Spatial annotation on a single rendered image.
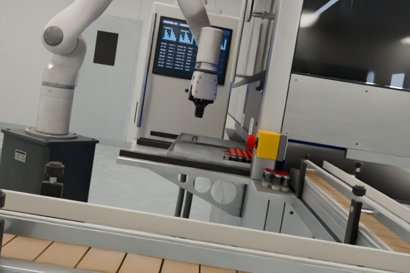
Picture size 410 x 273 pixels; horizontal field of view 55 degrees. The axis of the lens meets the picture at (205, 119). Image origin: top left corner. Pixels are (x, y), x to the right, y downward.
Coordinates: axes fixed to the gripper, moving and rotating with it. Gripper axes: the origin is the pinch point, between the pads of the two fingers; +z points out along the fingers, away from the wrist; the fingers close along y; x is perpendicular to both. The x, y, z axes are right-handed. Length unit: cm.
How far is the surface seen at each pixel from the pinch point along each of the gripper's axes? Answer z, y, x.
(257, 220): 27.2, 0.8, -41.8
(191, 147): 13.4, -2.4, -2.3
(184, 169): 15.7, -18.5, -28.3
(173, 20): -43, 14, 66
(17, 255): 10, -70, -91
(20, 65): -4, -2, 612
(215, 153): 14.0, 5.4, -7.0
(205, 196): 25.3, -6.7, -24.0
